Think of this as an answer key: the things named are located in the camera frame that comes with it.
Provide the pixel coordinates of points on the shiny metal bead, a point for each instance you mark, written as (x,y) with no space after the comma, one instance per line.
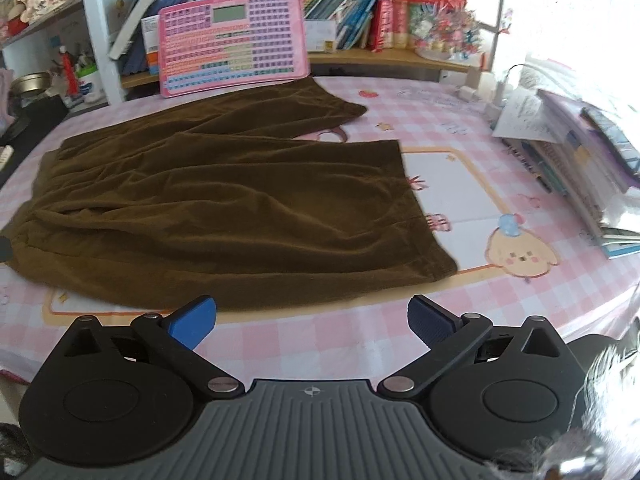
(570,465)

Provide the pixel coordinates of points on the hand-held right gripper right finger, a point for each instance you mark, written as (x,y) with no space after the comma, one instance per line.
(430,320)

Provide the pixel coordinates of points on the dark patterned pencil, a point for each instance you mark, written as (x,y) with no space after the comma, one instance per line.
(530,167)

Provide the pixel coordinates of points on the stack of notebooks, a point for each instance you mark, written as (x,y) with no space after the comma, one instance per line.
(575,170)

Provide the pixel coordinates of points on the pale pink cloth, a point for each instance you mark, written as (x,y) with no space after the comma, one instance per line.
(5,95)

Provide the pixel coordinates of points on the white plastic bottle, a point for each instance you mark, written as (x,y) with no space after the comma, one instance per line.
(90,85)

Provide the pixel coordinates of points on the pink checkered cartoon desk mat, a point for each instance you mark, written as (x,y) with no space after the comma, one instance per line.
(350,340)

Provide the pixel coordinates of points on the black flat case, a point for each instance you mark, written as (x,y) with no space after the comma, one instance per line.
(35,115)

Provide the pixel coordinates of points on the colourful bead bouquet ornament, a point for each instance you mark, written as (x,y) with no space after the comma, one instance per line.
(445,30)

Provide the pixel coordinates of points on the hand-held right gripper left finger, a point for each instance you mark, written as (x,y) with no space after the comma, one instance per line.
(192,322)

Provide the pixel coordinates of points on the white labelled card box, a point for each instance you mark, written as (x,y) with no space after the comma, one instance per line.
(320,37)

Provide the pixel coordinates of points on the round metal tin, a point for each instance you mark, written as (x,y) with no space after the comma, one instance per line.
(30,82)

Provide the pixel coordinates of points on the pink toy learning tablet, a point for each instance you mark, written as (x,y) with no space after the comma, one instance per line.
(260,40)

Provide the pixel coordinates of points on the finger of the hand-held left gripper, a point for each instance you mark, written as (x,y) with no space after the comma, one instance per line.
(4,250)

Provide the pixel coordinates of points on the white charger plug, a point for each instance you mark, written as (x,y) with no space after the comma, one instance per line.
(467,94)

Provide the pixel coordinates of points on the white and wood bookshelf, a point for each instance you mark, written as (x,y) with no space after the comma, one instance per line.
(100,35)

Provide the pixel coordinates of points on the white leaning book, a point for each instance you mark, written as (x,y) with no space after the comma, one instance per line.
(132,20)

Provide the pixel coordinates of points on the red tassel ornament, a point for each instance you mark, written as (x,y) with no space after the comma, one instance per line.
(67,67)

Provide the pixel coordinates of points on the fluffy white fur trim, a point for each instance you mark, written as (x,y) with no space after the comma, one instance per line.
(610,375)

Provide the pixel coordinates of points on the row of colourful books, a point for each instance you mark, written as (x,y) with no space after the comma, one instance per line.
(350,10)

